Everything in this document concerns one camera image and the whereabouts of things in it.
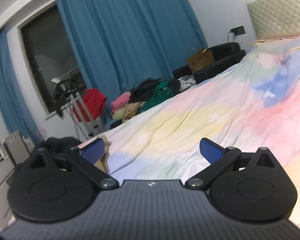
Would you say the tan printed t-shirt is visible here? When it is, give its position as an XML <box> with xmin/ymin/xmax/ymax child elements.
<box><xmin>94</xmin><ymin>135</ymin><xmax>111</xmax><ymax>174</ymax></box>

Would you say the pink clothes hanger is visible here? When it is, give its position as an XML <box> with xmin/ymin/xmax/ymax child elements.
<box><xmin>37</xmin><ymin>128</ymin><xmax>48</xmax><ymax>141</ymax></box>

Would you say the dark navy garment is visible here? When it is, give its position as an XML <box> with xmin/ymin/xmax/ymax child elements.
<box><xmin>38</xmin><ymin>137</ymin><xmax>82</xmax><ymax>153</ymax></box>

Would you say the silver tripod stand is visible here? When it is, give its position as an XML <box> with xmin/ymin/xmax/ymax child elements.
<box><xmin>51</xmin><ymin>77</ymin><xmax>99</xmax><ymax>140</ymax></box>

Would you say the red t-shirt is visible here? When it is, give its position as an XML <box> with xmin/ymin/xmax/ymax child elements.
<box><xmin>82</xmin><ymin>88</ymin><xmax>107</xmax><ymax>120</ymax></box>

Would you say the beige patterned garment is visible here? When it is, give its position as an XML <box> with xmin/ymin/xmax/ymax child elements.
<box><xmin>113</xmin><ymin>101</ymin><xmax>145</xmax><ymax>122</ymax></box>

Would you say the white black chair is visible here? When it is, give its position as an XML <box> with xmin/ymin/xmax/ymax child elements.
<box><xmin>3</xmin><ymin>131</ymin><xmax>30</xmax><ymax>166</ymax></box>

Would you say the pink folded garment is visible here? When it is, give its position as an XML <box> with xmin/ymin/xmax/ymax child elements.
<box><xmin>110</xmin><ymin>91</ymin><xmax>131</xmax><ymax>113</ymax></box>

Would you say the pastel tie-dye bed sheet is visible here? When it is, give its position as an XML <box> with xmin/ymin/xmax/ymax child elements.
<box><xmin>77</xmin><ymin>35</ymin><xmax>300</xmax><ymax>230</ymax></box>

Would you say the blue left curtain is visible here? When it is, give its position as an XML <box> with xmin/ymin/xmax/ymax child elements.
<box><xmin>0</xmin><ymin>29</ymin><xmax>39</xmax><ymax>144</ymax></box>

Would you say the blue curtain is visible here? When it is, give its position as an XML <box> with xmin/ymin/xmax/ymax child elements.
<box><xmin>56</xmin><ymin>0</ymin><xmax>206</xmax><ymax>101</ymax></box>
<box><xmin>0</xmin><ymin>29</ymin><xmax>39</xmax><ymax>144</ymax></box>

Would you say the black garment pile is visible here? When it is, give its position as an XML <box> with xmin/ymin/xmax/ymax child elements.
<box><xmin>129</xmin><ymin>78</ymin><xmax>161</xmax><ymax>103</ymax></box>

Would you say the green garment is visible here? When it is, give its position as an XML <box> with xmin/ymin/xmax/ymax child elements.
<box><xmin>137</xmin><ymin>81</ymin><xmax>176</xmax><ymax>114</ymax></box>

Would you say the white vanity desk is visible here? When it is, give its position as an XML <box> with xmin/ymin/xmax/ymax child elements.
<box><xmin>0</xmin><ymin>156</ymin><xmax>14</xmax><ymax>231</ymax></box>

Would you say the brown paper bag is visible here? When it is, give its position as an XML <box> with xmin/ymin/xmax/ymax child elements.
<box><xmin>186</xmin><ymin>49</ymin><xmax>215</xmax><ymax>74</ymax></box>

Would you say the black sofa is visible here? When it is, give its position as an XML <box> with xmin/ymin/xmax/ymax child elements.
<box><xmin>172</xmin><ymin>42</ymin><xmax>247</xmax><ymax>85</ymax></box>

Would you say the dark window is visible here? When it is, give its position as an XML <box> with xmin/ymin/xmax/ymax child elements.
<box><xmin>18</xmin><ymin>4</ymin><xmax>87</xmax><ymax>115</ymax></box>

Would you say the blue right curtain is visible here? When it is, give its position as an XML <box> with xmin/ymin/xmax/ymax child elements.
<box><xmin>56</xmin><ymin>0</ymin><xmax>206</xmax><ymax>101</ymax></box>

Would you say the quilted beige headboard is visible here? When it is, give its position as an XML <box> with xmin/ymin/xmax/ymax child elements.
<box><xmin>247</xmin><ymin>0</ymin><xmax>300</xmax><ymax>40</ymax></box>

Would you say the wall power socket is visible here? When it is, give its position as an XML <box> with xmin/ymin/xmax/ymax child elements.
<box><xmin>230</xmin><ymin>25</ymin><xmax>246</xmax><ymax>36</ymax></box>

